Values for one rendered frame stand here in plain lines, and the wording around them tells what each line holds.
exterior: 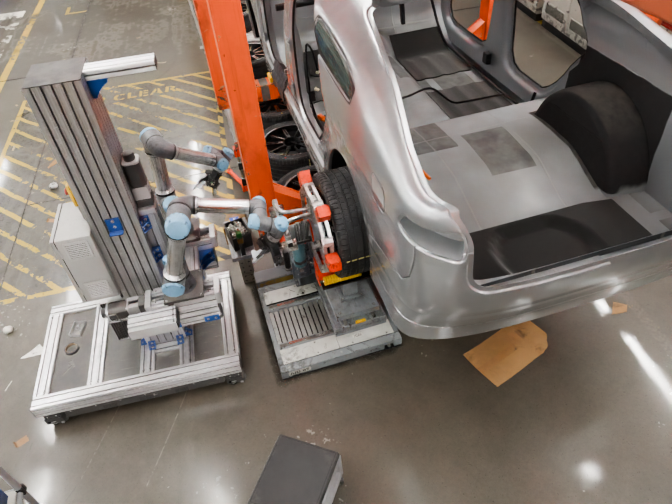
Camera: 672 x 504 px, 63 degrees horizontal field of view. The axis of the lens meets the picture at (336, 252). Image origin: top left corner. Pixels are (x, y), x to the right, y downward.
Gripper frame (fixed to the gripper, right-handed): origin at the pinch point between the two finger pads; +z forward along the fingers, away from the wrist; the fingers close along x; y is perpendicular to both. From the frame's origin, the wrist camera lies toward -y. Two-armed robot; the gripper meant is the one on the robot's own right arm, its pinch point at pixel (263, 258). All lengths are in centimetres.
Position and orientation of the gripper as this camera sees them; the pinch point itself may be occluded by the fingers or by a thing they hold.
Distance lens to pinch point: 302.2
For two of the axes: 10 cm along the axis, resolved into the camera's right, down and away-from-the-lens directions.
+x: -7.0, 3.8, -6.1
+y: -5.9, -7.9, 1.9
